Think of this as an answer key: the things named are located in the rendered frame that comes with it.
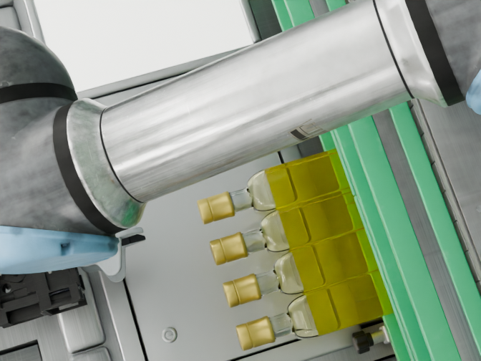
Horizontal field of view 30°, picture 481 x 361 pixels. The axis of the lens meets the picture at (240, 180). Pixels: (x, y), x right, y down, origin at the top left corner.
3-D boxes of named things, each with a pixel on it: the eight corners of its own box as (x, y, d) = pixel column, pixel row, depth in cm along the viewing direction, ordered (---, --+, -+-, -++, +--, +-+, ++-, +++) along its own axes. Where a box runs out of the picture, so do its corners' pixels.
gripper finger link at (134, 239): (151, 274, 124) (86, 291, 121) (139, 233, 125) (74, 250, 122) (154, 269, 121) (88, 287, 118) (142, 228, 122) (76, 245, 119)
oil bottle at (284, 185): (384, 141, 127) (240, 183, 125) (393, 130, 122) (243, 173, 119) (397, 178, 126) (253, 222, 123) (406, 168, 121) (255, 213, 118)
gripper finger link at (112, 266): (153, 263, 116) (87, 286, 117) (140, 220, 117) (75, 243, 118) (147, 262, 113) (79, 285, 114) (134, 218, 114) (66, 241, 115)
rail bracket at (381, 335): (430, 306, 130) (343, 333, 128) (442, 299, 123) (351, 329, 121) (439, 332, 129) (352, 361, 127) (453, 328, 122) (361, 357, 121)
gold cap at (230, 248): (238, 231, 122) (207, 241, 121) (241, 230, 118) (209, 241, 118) (246, 256, 121) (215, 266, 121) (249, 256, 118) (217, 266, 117)
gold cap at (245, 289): (252, 274, 120) (221, 284, 120) (254, 271, 117) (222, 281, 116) (260, 300, 120) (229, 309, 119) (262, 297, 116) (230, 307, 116)
